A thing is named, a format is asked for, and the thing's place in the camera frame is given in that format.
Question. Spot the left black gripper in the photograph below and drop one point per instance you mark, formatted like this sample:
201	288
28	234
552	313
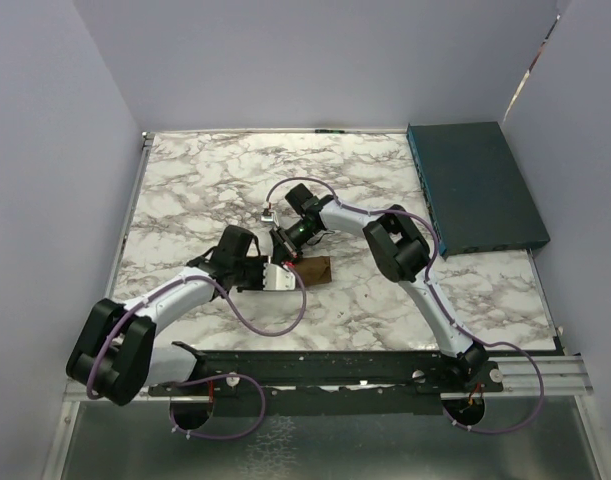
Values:
259	285

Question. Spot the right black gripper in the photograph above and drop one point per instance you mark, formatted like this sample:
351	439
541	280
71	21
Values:
281	234

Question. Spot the brown cloth napkin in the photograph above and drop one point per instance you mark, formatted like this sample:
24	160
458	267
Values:
313	271

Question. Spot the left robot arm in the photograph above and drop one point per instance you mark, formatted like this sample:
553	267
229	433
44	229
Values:
150	320

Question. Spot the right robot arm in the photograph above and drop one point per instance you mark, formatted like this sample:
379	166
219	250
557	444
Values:
401	254

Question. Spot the dark teal flat box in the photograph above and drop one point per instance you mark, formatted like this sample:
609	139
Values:
476	196

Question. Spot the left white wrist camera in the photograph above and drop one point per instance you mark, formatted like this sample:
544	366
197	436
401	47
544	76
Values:
279	277

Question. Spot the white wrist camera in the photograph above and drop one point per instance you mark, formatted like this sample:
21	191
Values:
269	216
279	277

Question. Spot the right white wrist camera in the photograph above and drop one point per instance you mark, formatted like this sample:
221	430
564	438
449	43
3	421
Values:
269	216

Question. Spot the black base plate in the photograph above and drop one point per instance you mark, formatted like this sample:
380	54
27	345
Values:
178	370

